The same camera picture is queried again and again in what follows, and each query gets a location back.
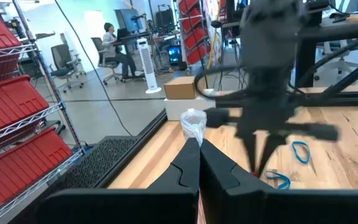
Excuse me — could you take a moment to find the black standing desk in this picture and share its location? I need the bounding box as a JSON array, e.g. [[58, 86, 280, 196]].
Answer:
[[112, 30, 155, 79]]

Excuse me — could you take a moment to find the person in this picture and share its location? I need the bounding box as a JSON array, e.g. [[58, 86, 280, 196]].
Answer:
[[101, 22, 139, 79]]

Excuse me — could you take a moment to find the white tower fan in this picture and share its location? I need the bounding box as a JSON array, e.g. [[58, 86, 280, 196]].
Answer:
[[135, 37, 163, 95]]

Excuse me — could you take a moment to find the metal wire shelf cart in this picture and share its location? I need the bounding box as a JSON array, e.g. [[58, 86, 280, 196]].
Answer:
[[0, 0, 86, 224]]

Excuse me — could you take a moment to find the clear plastic zip bag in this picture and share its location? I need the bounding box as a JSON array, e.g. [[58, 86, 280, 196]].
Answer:
[[180, 108, 208, 147]]

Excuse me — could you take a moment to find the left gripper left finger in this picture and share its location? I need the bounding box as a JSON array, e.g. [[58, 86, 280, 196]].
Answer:
[[37, 138, 201, 224]]

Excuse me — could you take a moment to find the yellow cable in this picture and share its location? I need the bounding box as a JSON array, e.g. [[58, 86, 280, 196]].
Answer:
[[208, 6, 221, 72]]

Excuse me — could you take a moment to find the brown cardboard box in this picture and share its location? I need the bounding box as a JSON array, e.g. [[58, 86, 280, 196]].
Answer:
[[163, 75, 199, 101]]

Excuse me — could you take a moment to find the taut black cable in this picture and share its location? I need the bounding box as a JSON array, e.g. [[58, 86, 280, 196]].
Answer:
[[183, 0, 209, 90]]

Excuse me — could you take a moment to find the dark computer monitor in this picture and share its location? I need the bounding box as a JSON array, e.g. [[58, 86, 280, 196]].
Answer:
[[114, 8, 146, 34]]

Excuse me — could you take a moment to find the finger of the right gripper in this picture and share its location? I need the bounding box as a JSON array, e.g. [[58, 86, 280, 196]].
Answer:
[[236, 132, 257, 174], [256, 135, 287, 177]]

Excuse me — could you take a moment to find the lit computer tower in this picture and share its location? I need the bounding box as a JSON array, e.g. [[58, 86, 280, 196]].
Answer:
[[167, 44, 183, 67]]

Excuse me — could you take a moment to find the blue rubber band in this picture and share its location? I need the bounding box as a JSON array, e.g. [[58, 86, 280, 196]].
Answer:
[[264, 170, 292, 190], [291, 141, 311, 165]]

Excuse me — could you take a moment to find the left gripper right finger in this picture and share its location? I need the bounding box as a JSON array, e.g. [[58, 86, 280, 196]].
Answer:
[[200, 139, 358, 224]]

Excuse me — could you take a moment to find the dark office chair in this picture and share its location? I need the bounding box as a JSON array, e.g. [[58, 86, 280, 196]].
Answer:
[[90, 37, 121, 87]]

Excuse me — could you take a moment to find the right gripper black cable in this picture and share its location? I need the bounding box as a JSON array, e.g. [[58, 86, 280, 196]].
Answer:
[[193, 63, 251, 101]]

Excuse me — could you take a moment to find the white office chair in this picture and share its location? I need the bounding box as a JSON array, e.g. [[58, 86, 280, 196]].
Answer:
[[314, 39, 358, 82]]

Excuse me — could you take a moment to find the sagging black cable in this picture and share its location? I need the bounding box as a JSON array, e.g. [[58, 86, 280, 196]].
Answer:
[[53, 0, 134, 138]]

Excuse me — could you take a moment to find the grey office chair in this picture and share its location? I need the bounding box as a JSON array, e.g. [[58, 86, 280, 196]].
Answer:
[[49, 43, 86, 94]]

